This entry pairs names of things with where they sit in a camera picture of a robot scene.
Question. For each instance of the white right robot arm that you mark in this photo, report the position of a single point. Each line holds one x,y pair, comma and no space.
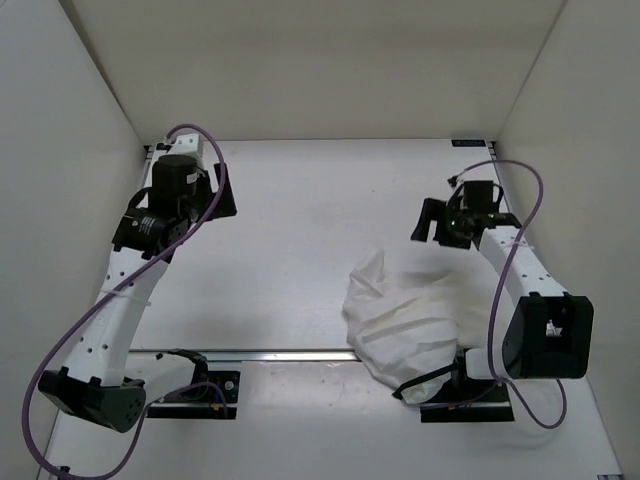
549,333

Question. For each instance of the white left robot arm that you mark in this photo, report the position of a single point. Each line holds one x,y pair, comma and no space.
95,383

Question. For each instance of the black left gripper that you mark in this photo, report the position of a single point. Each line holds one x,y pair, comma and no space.
228,198

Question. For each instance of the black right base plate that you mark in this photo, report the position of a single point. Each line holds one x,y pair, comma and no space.
460,399

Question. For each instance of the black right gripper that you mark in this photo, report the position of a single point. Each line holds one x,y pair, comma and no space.
435,210

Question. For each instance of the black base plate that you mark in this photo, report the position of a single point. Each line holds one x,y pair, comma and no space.
460,399
204,403

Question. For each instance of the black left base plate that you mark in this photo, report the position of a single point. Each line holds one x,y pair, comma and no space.
204,403

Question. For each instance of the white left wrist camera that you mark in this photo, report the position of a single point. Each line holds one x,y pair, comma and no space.
188,145

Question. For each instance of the white skirt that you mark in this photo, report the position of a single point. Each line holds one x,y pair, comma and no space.
408,315

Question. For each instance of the right corner label sticker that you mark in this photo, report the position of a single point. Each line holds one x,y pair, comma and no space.
468,143

